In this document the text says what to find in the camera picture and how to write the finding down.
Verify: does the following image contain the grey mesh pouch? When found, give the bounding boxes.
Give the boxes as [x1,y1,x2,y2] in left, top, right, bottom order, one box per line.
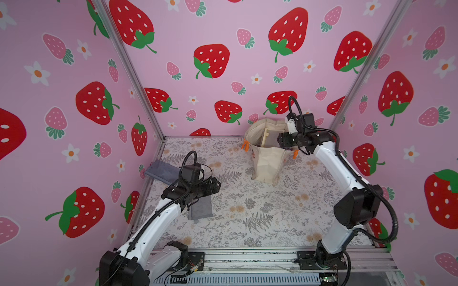
[145,160,180,185]
[188,196,213,220]

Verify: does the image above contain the beige canvas bag orange handles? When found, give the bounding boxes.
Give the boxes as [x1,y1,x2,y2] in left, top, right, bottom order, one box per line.
[242,119,299,185]

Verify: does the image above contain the yellow-trim pouch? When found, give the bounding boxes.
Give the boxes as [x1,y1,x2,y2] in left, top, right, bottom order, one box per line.
[261,129,283,148]

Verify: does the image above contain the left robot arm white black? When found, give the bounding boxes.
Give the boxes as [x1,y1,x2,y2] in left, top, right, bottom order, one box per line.
[99,151,221,286]

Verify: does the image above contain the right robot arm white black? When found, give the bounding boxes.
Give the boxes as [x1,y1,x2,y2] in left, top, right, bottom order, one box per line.
[277,110,399,256]

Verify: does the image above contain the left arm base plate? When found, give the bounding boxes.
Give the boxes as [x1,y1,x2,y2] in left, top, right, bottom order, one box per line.
[167,251,205,272]

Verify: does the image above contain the aluminium frame rail front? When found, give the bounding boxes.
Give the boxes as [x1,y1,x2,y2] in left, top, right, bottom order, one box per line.
[105,247,398,274]

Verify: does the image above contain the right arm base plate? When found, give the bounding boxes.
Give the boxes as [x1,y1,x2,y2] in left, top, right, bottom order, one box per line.
[293,250,348,271]

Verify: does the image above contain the left frame post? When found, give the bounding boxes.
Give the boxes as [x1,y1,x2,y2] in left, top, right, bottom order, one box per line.
[93,0,166,143]

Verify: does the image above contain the frame post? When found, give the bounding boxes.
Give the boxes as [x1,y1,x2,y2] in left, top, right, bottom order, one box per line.
[93,0,166,143]
[329,0,412,131]

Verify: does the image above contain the right frame post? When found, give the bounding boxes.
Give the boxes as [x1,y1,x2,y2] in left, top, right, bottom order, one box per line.
[329,0,412,131]

